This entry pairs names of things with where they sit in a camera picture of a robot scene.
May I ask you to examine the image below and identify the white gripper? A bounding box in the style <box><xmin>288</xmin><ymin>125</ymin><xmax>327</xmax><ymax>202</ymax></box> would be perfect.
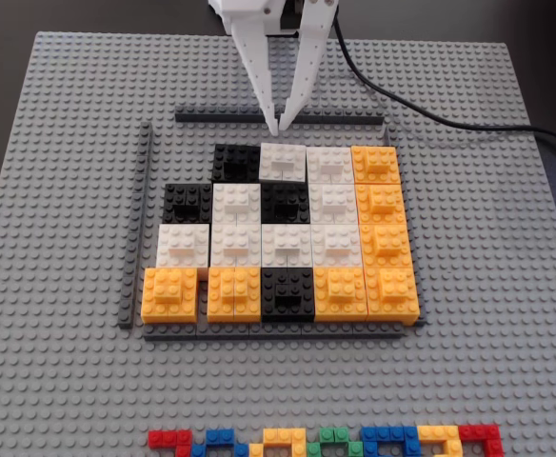
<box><xmin>208</xmin><ymin>0</ymin><xmax>342</xmax><ymax>137</ymax></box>

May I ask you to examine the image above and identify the black brick cube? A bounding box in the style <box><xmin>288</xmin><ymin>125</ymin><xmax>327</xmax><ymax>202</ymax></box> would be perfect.
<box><xmin>260</xmin><ymin>180</ymin><xmax>312</xmax><ymax>225</ymax></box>
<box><xmin>260</xmin><ymin>267</ymin><xmax>317</xmax><ymax>324</ymax></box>
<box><xmin>210</xmin><ymin>143</ymin><xmax>263</xmax><ymax>185</ymax></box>
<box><xmin>162</xmin><ymin>182</ymin><xmax>214</xmax><ymax>226</ymax></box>

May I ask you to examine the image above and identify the white brick cube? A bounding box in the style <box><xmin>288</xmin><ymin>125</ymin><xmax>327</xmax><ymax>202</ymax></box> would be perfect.
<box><xmin>305</xmin><ymin>146</ymin><xmax>355</xmax><ymax>186</ymax></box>
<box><xmin>310</xmin><ymin>223</ymin><xmax>365</xmax><ymax>269</ymax></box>
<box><xmin>308</xmin><ymin>183</ymin><xmax>360</xmax><ymax>227</ymax></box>
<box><xmin>155</xmin><ymin>223</ymin><xmax>211</xmax><ymax>269</ymax></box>
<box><xmin>208</xmin><ymin>223</ymin><xmax>264</xmax><ymax>269</ymax></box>
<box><xmin>258</xmin><ymin>142</ymin><xmax>307</xmax><ymax>183</ymax></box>
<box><xmin>211</xmin><ymin>181</ymin><xmax>263</xmax><ymax>226</ymax></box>
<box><xmin>260</xmin><ymin>223</ymin><xmax>315</xmax><ymax>269</ymax></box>

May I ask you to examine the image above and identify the yellow brick cube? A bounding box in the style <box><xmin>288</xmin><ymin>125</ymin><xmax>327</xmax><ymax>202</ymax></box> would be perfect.
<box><xmin>312</xmin><ymin>267</ymin><xmax>370</xmax><ymax>325</ymax></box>
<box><xmin>140</xmin><ymin>267</ymin><xmax>200</xmax><ymax>326</ymax></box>
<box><xmin>358</xmin><ymin>223</ymin><xmax>414</xmax><ymax>270</ymax></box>
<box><xmin>365</xmin><ymin>267</ymin><xmax>423</xmax><ymax>328</ymax></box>
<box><xmin>350</xmin><ymin>145</ymin><xmax>403</xmax><ymax>187</ymax></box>
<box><xmin>353</xmin><ymin>183</ymin><xmax>408</xmax><ymax>227</ymax></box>
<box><xmin>206</xmin><ymin>266</ymin><xmax>264</xmax><ymax>325</ymax></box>

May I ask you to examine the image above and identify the yellow brick letter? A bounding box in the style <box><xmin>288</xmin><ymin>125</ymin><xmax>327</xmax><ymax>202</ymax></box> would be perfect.
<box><xmin>417</xmin><ymin>424</ymin><xmax>465</xmax><ymax>457</ymax></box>
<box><xmin>248</xmin><ymin>427</ymin><xmax>308</xmax><ymax>457</ymax></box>

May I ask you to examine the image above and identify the green brick letter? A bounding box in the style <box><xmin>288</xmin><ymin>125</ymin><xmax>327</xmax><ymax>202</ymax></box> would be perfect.
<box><xmin>306</xmin><ymin>426</ymin><xmax>365</xmax><ymax>457</ymax></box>

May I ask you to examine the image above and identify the blue brick letter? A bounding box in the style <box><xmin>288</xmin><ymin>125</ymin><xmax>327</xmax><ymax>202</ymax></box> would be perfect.
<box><xmin>191</xmin><ymin>428</ymin><xmax>250</xmax><ymax>457</ymax></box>
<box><xmin>360</xmin><ymin>425</ymin><xmax>423</xmax><ymax>457</ymax></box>

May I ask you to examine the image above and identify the grey studded baseplate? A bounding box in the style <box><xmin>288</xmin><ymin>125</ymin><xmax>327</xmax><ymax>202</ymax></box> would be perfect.
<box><xmin>0</xmin><ymin>30</ymin><xmax>556</xmax><ymax>457</ymax></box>

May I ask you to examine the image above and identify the red brick letter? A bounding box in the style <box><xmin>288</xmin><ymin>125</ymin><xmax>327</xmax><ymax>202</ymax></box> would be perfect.
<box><xmin>147</xmin><ymin>428</ymin><xmax>194</xmax><ymax>457</ymax></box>
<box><xmin>458</xmin><ymin>424</ymin><xmax>505</xmax><ymax>457</ymax></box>

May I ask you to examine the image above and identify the black cable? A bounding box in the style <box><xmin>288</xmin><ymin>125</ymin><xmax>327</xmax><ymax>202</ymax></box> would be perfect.
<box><xmin>332</xmin><ymin>18</ymin><xmax>556</xmax><ymax>156</ymax></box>

